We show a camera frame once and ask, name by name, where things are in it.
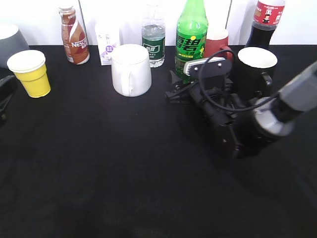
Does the brown Nescafe coffee bottle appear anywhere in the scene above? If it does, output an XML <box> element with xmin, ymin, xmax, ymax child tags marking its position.
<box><xmin>59</xmin><ymin>3</ymin><xmax>90</xmax><ymax>65</ymax></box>

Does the dark cola bottle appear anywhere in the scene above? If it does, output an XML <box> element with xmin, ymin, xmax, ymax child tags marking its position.
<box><xmin>245</xmin><ymin>0</ymin><xmax>285</xmax><ymax>50</ymax></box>

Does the clear Cestbon water bottle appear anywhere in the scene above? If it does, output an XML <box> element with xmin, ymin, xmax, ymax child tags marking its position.
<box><xmin>141</xmin><ymin>0</ymin><xmax>165</xmax><ymax>67</ymax></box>

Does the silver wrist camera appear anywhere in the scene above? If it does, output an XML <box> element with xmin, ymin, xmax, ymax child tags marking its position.
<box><xmin>183</xmin><ymin>57</ymin><xmax>227</xmax><ymax>77</ymax></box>

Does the red mug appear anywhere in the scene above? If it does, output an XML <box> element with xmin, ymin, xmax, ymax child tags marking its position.
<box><xmin>204</xmin><ymin>28</ymin><xmax>231</xmax><ymax>58</ymax></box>

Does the green Sprite bottle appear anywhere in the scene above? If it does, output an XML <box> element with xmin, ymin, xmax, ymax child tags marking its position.
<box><xmin>175</xmin><ymin>0</ymin><xmax>209</xmax><ymax>84</ymax></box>

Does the grey cup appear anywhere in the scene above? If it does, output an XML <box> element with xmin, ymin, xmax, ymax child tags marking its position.
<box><xmin>0</xmin><ymin>23</ymin><xmax>29</xmax><ymax>68</ymax></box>

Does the black camera cable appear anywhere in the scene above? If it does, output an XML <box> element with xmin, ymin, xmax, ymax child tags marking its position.
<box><xmin>198</xmin><ymin>49</ymin><xmax>282</xmax><ymax>113</ymax></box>

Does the black mug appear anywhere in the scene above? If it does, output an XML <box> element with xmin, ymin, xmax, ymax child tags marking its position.
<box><xmin>230</xmin><ymin>47</ymin><xmax>278</xmax><ymax>100</ymax></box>

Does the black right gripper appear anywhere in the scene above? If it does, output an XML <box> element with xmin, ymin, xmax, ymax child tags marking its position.
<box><xmin>165</xmin><ymin>64</ymin><xmax>250</xmax><ymax>159</ymax></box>

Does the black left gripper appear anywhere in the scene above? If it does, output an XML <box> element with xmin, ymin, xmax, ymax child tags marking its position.
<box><xmin>0</xmin><ymin>75</ymin><xmax>17</xmax><ymax>126</ymax></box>

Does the white mug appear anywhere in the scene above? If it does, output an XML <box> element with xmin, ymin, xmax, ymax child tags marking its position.
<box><xmin>111</xmin><ymin>44</ymin><xmax>152</xmax><ymax>97</ymax></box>

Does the white purple milk carton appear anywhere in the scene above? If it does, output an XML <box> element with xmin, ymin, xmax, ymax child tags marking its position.
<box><xmin>95</xmin><ymin>22</ymin><xmax>121</xmax><ymax>65</ymax></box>

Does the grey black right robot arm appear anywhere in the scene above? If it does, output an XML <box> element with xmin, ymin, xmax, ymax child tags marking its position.
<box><xmin>165</xmin><ymin>58</ymin><xmax>317</xmax><ymax>158</ymax></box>

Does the yellow paper cup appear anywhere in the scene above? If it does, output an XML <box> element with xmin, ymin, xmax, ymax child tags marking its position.
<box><xmin>7</xmin><ymin>50</ymin><xmax>51</xmax><ymax>98</ymax></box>

